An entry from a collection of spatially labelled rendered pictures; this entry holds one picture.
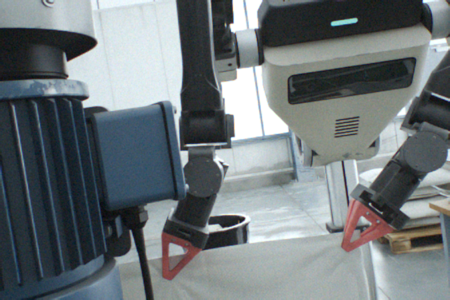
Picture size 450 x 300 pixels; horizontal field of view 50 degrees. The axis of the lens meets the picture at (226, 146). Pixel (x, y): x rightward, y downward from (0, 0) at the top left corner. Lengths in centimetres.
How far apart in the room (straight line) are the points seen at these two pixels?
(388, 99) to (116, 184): 91
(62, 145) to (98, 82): 865
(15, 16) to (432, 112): 60
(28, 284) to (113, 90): 860
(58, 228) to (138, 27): 866
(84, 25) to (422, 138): 48
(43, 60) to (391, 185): 54
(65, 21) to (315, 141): 93
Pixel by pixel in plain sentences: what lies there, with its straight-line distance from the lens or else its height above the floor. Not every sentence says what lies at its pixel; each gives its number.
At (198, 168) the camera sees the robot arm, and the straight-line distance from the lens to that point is 66.
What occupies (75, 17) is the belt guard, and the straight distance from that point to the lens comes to 41.
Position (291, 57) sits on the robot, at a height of 140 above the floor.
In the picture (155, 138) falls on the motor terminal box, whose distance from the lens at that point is 43.
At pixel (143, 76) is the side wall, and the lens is 889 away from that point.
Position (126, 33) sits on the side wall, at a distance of 904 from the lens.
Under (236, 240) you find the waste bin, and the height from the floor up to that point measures 57.
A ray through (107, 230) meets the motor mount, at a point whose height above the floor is 119.
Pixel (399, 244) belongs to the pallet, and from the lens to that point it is 424.
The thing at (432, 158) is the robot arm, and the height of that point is 119.
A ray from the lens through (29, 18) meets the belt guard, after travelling 38.
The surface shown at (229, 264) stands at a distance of 78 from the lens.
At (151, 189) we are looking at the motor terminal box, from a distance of 43.
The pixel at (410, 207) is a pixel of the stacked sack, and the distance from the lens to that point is 419.
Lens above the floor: 128
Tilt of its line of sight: 3 degrees down
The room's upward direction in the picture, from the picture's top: 9 degrees counter-clockwise
